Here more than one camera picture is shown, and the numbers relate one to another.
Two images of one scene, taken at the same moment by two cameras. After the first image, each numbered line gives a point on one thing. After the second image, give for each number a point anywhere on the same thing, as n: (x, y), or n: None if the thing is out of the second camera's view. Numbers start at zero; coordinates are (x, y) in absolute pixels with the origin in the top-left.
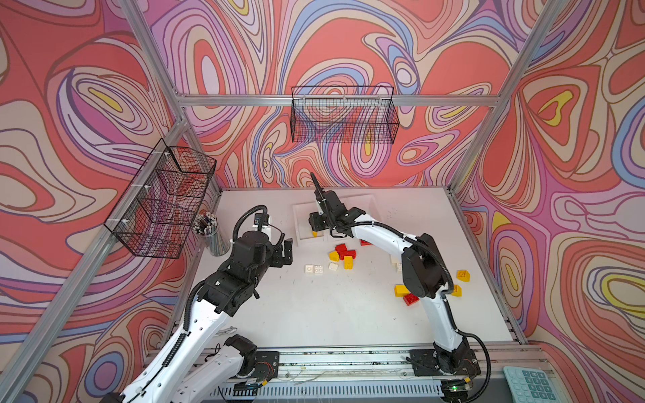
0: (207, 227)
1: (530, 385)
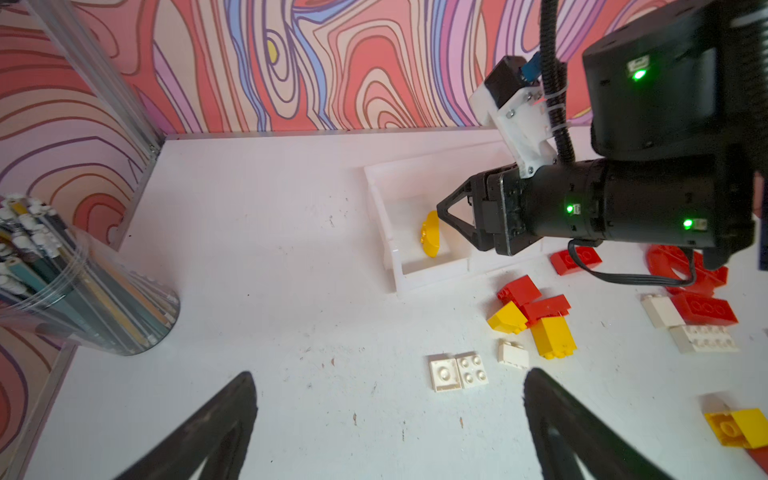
0: (56, 277)
1: None
